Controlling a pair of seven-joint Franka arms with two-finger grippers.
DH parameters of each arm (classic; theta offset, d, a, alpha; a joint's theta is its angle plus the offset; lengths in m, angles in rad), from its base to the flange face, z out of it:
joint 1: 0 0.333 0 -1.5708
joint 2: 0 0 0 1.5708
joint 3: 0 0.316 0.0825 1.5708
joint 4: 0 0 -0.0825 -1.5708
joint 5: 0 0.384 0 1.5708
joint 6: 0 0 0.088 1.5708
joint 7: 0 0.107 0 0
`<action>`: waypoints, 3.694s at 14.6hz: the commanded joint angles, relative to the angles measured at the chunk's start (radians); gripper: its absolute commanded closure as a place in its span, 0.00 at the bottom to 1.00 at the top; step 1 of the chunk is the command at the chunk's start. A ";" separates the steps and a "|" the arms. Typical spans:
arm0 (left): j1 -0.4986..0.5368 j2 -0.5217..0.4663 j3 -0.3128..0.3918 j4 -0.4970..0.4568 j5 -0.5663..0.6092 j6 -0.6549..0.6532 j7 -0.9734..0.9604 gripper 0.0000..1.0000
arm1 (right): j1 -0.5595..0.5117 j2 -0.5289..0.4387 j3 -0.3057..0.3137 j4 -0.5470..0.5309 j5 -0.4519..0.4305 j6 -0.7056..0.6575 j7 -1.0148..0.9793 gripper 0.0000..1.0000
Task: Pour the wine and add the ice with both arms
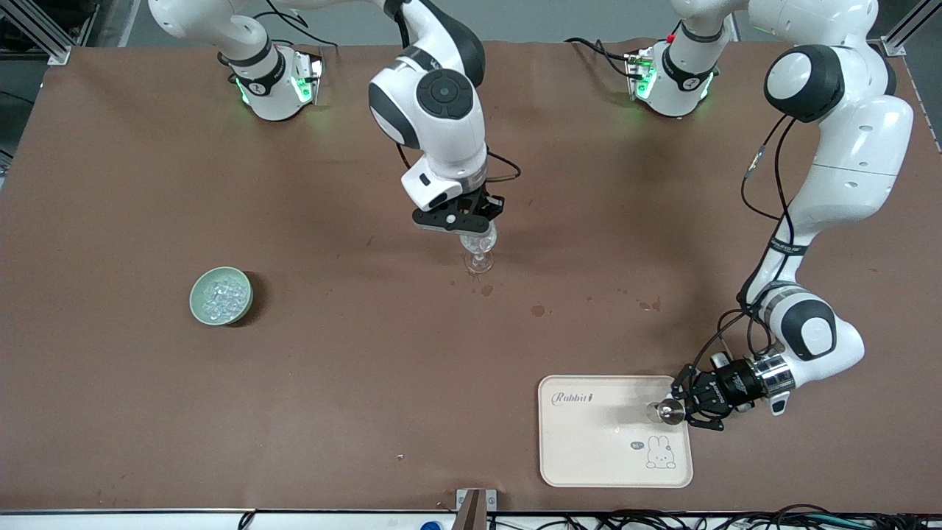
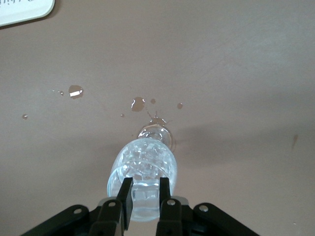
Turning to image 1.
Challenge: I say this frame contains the steel double cone jigger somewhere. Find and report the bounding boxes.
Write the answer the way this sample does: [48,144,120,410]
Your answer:
[646,397,685,426]

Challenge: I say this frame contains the clear ice cube heap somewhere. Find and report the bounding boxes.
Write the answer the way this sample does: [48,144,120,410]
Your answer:
[200,274,249,319]

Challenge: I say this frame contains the clear stemmed wine glass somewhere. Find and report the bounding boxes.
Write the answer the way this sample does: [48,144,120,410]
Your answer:
[462,225,497,275]

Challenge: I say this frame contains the white rabbit print tray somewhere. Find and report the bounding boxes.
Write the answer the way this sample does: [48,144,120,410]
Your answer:
[538,375,694,489]

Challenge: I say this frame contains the pale green ceramic bowl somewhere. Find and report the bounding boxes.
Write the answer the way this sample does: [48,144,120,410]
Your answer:
[189,266,255,327]

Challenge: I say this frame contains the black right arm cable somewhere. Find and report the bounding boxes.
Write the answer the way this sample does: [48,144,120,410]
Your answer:
[394,140,522,185]

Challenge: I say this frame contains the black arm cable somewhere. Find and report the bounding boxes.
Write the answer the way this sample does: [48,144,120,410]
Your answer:
[394,140,522,185]
[688,114,799,384]

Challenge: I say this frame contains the black floor cable bundle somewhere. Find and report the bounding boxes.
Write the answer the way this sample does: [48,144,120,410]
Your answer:
[486,503,942,530]

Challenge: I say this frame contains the black base cable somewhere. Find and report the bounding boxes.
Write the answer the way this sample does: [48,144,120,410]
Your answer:
[564,37,635,78]
[254,0,339,51]

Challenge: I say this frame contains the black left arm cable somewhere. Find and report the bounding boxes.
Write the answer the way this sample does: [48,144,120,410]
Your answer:
[688,114,799,384]

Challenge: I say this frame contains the aluminium frame profile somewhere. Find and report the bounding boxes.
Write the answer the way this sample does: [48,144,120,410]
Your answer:
[882,0,942,57]
[0,0,74,66]

